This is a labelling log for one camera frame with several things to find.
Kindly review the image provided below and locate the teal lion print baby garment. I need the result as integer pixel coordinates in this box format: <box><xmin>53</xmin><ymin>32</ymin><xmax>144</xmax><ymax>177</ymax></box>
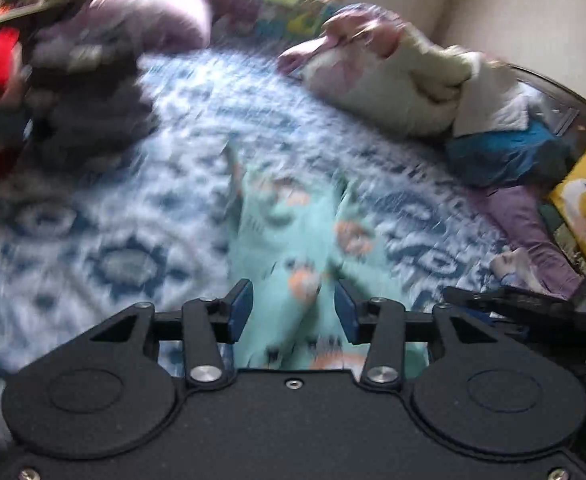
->
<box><xmin>223</xmin><ymin>144</ymin><xmax>404</xmax><ymax>376</ymax></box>

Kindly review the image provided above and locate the lilac folded clothes stack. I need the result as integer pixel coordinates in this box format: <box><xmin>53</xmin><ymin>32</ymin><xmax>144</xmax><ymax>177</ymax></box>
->
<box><xmin>26</xmin><ymin>79</ymin><xmax>159</xmax><ymax>170</ymax></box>

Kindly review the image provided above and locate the purple bed sheet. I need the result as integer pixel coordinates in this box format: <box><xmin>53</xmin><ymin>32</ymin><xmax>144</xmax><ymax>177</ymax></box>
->
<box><xmin>469</xmin><ymin>185</ymin><xmax>583</xmax><ymax>298</ymax></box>

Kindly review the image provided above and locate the blue white patterned quilt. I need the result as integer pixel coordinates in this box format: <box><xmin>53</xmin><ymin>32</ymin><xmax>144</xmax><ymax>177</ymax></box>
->
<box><xmin>0</xmin><ymin>46</ymin><xmax>524</xmax><ymax>441</ymax></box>

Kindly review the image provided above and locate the teal blue blanket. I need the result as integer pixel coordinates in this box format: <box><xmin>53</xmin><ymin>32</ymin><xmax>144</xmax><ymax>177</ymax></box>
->
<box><xmin>445</xmin><ymin>119</ymin><xmax>575</xmax><ymax>188</ymax></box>

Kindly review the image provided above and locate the cream pink folded duvet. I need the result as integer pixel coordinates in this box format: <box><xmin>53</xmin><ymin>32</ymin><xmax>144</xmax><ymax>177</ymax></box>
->
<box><xmin>277</xmin><ymin>3</ymin><xmax>528</xmax><ymax>138</ymax></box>

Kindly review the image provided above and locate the dark striped folded garment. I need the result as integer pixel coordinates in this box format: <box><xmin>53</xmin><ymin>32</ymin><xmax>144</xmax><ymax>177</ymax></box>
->
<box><xmin>26</xmin><ymin>27</ymin><xmax>144</xmax><ymax>108</ymax></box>

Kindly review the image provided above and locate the lavender pillow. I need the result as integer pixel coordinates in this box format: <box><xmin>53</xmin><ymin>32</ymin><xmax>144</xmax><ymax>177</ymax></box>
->
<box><xmin>86</xmin><ymin>0</ymin><xmax>213</xmax><ymax>52</ymax></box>

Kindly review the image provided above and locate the colourful alphabet play mat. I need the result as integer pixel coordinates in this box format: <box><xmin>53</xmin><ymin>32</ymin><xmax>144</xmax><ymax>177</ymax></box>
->
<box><xmin>207</xmin><ymin>0</ymin><xmax>340</xmax><ymax>44</ymax></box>

